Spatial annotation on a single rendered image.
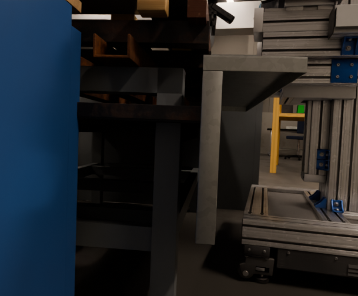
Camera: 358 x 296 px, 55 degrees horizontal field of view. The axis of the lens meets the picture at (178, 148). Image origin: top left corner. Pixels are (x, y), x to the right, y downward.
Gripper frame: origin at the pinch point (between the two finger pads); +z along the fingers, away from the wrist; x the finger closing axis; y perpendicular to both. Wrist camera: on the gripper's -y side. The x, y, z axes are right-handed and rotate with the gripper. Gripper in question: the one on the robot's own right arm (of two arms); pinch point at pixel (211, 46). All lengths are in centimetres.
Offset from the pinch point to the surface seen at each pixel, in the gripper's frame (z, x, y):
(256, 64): 24, 84, 3
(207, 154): 42, 83, 12
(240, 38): -218, -771, -188
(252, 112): 23, -77, -41
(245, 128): 34, -77, -37
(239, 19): -161, -449, -112
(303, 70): 25, 86, -5
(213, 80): 28, 83, 12
